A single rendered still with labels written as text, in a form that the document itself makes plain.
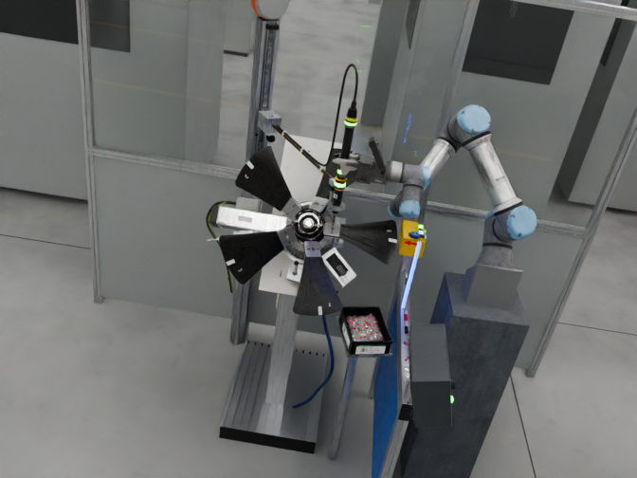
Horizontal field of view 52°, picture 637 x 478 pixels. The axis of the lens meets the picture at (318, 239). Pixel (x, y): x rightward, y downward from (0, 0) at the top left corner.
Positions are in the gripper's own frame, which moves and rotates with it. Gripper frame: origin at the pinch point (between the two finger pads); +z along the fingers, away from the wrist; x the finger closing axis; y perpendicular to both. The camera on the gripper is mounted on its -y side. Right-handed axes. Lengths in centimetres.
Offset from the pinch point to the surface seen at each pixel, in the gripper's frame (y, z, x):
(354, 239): 31.0, -12.2, -5.0
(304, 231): 30.2, 7.5, -6.9
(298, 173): 25.5, 15.6, 32.8
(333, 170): 14.0, 0.6, 17.3
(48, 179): 131, 199, 171
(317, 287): 48, -1, -17
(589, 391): 150, -165, 66
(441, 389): 28, -40, -83
